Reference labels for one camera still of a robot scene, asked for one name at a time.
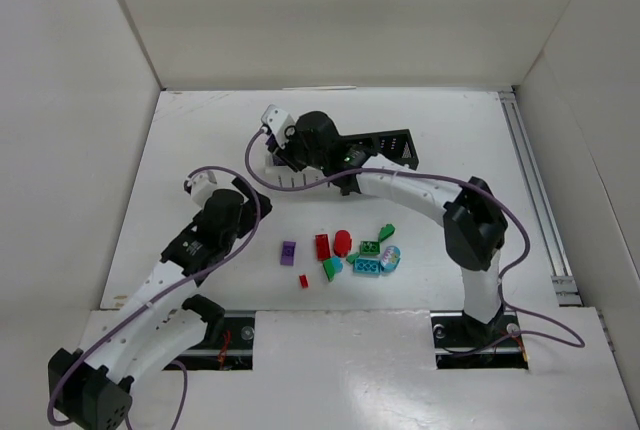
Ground purple lego with orange print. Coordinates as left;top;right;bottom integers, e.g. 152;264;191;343
280;241;296;266

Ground red rectangular lego brick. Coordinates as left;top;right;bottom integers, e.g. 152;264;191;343
314;234;331;262

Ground small red lego brick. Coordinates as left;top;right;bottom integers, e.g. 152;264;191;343
299;275;309;289

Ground red rounded lego brick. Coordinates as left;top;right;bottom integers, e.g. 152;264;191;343
333;230;352;258

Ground purple lego brick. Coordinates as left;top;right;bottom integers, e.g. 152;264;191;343
266;135;279;153

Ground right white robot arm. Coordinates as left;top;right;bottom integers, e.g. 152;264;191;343
261;105;508;325

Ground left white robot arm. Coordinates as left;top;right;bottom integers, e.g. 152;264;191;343
47;172;272;429

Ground white double container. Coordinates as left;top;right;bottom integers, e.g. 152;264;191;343
261;153;325;188

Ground black double container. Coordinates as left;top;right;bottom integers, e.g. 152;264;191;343
342;129;419;170

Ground green sloped lego brick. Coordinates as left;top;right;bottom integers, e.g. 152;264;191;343
378;224;396;242

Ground green square lego brick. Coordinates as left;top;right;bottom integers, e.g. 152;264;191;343
359;240;381;256

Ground green and blue lego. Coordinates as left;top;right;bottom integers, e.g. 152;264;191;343
322;256;343;282

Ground small green lego piece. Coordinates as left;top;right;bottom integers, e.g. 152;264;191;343
346;252;360;265

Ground cyan flat lego brick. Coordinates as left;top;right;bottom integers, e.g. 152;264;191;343
353;257;382;276

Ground cyan printed round lego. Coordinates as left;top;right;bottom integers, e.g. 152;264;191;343
379;245;401;274

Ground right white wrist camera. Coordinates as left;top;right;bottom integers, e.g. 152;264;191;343
261;104;295;148

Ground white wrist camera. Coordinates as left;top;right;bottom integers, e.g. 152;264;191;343
184;170;217;208
261;104;295;148

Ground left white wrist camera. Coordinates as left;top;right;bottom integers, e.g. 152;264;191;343
184;170;217;208

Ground aluminium rail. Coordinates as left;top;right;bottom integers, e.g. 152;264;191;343
498;89;583;307

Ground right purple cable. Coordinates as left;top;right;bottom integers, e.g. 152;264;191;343
244;129;586;349

